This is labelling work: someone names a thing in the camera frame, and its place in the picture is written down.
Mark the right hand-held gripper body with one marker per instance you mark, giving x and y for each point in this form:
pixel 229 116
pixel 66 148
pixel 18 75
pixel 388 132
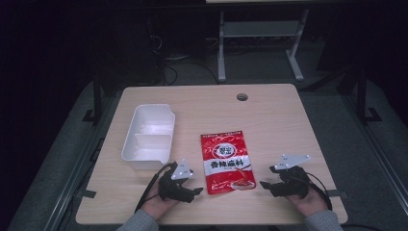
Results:
pixel 293 184

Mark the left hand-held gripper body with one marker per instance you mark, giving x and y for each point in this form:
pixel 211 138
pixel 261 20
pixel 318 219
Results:
pixel 174 189

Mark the red seasoning packet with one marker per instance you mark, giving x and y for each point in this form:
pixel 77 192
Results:
pixel 224 150

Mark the white plastic divided bin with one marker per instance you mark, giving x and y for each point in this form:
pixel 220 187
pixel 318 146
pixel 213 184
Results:
pixel 150 134

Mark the person's left hand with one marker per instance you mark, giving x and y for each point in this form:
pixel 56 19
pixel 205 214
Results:
pixel 157 205

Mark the person's right hand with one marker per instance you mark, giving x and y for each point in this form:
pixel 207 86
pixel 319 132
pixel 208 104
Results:
pixel 309 203

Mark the black table edge tab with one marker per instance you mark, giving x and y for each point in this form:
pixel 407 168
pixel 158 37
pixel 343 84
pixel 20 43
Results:
pixel 87 193
pixel 337 193

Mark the black metal stand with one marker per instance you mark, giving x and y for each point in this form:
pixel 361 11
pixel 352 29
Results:
pixel 97 99
pixel 363 96

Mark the white metal desk frame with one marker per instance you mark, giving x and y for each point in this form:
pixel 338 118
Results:
pixel 260 29

